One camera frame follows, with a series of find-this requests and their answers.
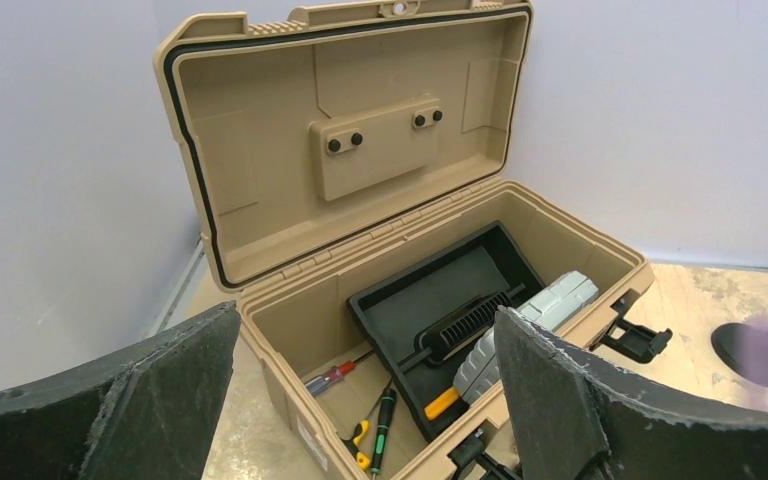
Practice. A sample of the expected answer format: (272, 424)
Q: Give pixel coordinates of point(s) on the grey plastic case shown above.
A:
(551, 308)

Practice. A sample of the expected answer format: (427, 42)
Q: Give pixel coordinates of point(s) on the red clear screwdriver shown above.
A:
(322, 382)

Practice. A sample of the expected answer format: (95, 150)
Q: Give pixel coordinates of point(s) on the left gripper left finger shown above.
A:
(147, 411)

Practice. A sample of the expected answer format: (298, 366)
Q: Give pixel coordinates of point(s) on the black round base stand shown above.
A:
(744, 349)

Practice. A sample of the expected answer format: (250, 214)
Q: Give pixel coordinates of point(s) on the green black screwdriver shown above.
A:
(387, 404)

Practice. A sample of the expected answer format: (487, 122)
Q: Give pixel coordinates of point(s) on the black toolbox tray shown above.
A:
(424, 320)

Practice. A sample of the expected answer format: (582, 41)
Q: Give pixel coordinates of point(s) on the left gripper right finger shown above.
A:
(576, 415)

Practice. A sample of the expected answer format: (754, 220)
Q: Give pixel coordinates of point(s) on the yellow handled tool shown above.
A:
(441, 403)

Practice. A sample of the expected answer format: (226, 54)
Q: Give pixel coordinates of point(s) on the tan plastic toolbox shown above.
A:
(332, 150)

